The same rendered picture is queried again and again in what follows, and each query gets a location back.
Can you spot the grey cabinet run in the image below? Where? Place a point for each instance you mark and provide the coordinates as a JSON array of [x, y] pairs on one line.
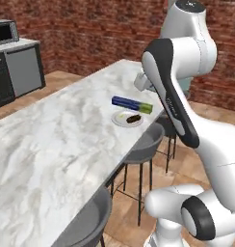
[[16, 70]]

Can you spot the silver toaster oven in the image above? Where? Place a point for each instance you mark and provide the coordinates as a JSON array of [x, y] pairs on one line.
[[4, 32]]

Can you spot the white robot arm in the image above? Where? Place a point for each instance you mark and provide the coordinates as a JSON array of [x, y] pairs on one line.
[[219, 151]]

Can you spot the grey bar stool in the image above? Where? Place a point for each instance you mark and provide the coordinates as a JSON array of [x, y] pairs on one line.
[[89, 222], [169, 128], [145, 146]]

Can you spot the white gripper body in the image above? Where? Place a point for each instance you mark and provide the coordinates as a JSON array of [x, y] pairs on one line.
[[142, 82]]

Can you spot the dark brown sweet potato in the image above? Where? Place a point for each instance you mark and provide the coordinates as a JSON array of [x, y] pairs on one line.
[[133, 118]]

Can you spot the white plate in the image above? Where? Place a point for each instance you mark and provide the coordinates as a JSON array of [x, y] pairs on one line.
[[118, 119]]

